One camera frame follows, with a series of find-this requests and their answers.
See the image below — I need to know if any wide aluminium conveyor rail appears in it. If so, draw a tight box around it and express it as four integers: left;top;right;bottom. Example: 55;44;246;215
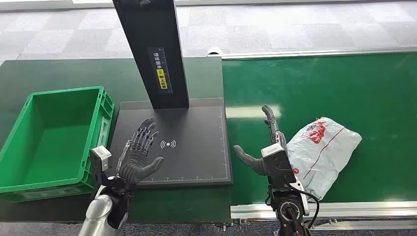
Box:
230;201;417;231

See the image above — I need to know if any white conveyor roller end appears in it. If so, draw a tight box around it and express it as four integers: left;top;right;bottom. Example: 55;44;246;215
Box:
207;46;225;57

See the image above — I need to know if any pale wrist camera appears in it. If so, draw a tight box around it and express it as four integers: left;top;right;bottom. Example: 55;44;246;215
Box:
260;143;297;190
89;146;113;187

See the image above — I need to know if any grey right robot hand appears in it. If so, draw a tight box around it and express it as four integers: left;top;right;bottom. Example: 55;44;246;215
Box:
233;104;289;177

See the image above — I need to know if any black yellow column label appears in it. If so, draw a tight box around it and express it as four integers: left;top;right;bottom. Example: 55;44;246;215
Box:
148;47;173;95

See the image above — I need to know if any black scanner base plate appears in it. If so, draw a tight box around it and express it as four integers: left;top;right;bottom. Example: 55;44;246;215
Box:
109;97;233;190

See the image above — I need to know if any grey plastic package red print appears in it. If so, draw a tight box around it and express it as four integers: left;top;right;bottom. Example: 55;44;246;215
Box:
286;117;362;200

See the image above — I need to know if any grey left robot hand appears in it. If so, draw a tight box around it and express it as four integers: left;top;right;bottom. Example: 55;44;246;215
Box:
116;117;165;191

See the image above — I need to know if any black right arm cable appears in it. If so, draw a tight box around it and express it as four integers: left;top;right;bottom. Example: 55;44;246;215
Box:
286;187;321;230

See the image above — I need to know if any green plastic crate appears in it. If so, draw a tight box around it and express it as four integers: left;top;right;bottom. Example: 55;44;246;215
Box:
0;86;115;203

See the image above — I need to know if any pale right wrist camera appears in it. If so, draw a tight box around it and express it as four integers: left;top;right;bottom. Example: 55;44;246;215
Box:
260;143;297;190

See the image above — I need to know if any green conveyor belt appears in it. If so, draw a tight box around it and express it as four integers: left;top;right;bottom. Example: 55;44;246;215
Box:
222;52;417;206

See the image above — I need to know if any black scanner column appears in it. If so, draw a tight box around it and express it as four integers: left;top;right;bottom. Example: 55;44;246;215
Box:
112;0;190;110

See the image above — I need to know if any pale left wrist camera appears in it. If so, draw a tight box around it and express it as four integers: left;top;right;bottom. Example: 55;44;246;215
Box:
89;146;113;187

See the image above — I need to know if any thin aluminium conveyor rail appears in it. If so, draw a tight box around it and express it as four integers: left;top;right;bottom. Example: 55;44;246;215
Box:
208;46;417;60

